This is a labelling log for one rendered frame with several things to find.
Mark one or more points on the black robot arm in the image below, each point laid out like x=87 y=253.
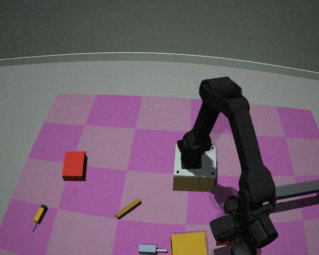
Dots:
x=256 y=185

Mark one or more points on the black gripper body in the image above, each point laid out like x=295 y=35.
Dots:
x=242 y=246

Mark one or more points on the red rectangular block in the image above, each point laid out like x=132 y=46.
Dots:
x=74 y=166

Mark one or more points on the red cylindrical rod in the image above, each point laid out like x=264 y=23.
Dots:
x=218 y=243

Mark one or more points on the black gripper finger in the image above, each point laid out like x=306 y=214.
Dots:
x=232 y=242

